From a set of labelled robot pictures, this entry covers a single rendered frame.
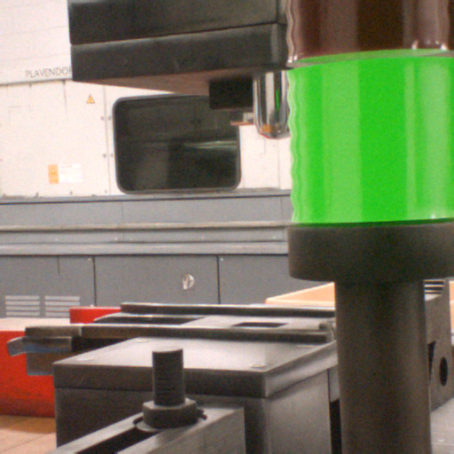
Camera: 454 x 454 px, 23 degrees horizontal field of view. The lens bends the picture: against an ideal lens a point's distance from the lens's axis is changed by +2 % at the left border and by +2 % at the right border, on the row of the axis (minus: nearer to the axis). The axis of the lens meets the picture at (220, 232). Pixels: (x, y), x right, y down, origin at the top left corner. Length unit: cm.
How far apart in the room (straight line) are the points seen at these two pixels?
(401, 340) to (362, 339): 1
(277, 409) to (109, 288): 571
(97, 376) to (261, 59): 15
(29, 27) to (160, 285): 357
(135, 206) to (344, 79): 578
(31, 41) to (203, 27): 855
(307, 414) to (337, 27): 27
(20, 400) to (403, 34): 60
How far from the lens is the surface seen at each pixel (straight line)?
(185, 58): 48
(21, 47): 908
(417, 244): 24
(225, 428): 42
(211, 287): 579
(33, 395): 80
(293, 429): 47
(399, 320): 25
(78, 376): 48
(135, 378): 47
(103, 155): 615
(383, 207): 24
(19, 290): 654
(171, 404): 41
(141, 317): 63
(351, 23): 24
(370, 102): 24
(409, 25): 24
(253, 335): 52
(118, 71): 49
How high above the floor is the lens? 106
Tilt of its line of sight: 3 degrees down
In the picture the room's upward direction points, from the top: 3 degrees counter-clockwise
